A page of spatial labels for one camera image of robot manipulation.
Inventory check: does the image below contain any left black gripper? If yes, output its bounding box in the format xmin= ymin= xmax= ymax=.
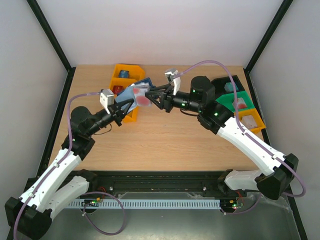
xmin=86 ymin=97 xmax=134 ymax=137

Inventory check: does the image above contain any blue leather card holder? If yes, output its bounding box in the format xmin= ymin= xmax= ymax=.
xmin=115 ymin=77 xmax=154 ymax=112

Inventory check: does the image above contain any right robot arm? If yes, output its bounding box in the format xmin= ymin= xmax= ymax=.
xmin=145 ymin=76 xmax=299 ymax=200

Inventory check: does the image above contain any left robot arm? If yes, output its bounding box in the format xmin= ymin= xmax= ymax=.
xmin=5 ymin=95 xmax=135 ymax=240

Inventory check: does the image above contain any red VIP card stack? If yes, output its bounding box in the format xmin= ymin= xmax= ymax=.
xmin=112 ymin=85 xmax=124 ymax=95

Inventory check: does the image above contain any blue card stack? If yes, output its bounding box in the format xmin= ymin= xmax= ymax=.
xmin=118 ymin=70 xmax=130 ymax=79

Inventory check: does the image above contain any teal card stack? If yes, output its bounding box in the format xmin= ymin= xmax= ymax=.
xmin=224 ymin=82 xmax=239 ymax=93

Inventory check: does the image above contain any white red card stack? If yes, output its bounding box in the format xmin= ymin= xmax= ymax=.
xmin=233 ymin=97 xmax=248 ymax=110

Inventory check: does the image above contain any yellow three-compartment bin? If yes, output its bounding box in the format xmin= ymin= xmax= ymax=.
xmin=108 ymin=63 xmax=146 ymax=124

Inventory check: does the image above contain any black bin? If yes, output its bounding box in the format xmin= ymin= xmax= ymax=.
xmin=211 ymin=75 xmax=245 ymax=99

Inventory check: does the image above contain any green bin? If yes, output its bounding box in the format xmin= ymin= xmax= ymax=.
xmin=216 ymin=90 xmax=255 ymax=112

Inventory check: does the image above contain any yellow bin right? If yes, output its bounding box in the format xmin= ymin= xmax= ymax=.
xmin=238 ymin=108 xmax=266 ymax=134

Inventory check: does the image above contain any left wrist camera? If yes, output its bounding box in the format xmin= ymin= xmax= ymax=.
xmin=99 ymin=89 xmax=115 ymax=114

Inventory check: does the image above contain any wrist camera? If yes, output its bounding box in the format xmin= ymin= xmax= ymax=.
xmin=99 ymin=89 xmax=115 ymax=114
xmin=164 ymin=68 xmax=181 ymax=96

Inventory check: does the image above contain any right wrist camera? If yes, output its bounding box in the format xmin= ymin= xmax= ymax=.
xmin=164 ymin=68 xmax=181 ymax=96

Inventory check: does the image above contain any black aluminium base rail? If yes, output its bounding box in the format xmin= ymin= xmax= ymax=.
xmin=88 ymin=169 xmax=250 ymax=200

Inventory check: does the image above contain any light blue cable duct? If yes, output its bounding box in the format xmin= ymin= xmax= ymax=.
xmin=66 ymin=199 xmax=221 ymax=210

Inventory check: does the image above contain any black frame post left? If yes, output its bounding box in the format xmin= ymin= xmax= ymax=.
xmin=26 ymin=0 xmax=76 ymax=73

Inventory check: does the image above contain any black frame post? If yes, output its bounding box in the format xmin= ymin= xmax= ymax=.
xmin=244 ymin=0 xmax=295 ymax=73
xmin=26 ymin=0 xmax=76 ymax=73

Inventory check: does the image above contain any black frame post right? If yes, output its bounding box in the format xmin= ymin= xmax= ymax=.
xmin=244 ymin=0 xmax=295 ymax=73

